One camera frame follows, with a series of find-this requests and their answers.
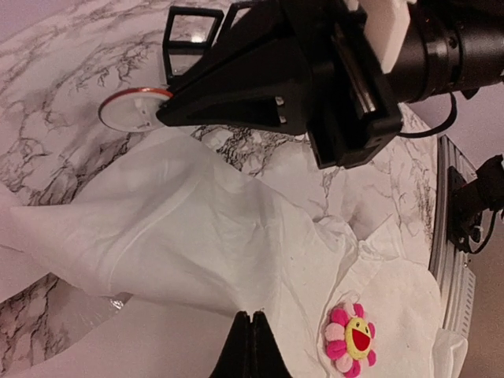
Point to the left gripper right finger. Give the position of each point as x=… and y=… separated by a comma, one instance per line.
x=266, y=359

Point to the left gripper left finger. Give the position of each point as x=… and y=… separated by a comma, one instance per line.
x=234, y=360

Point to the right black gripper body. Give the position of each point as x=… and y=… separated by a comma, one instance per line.
x=353, y=111

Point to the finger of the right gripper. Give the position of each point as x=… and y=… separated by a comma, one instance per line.
x=264, y=89
x=265, y=22

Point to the pink flower brooch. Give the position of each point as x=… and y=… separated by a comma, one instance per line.
x=348, y=339

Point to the white button shirt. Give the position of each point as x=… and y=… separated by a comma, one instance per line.
x=194, y=241

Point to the round red white badge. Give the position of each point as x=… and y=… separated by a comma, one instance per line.
x=134, y=110

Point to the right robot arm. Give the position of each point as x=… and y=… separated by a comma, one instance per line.
x=449, y=46

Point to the black box with brown brooch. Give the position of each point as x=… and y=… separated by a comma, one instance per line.
x=235, y=12

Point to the black box of flower brooch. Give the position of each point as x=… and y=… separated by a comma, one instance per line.
x=190, y=46

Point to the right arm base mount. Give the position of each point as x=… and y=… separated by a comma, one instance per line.
x=468, y=200

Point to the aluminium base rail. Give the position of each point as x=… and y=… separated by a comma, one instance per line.
x=448, y=264

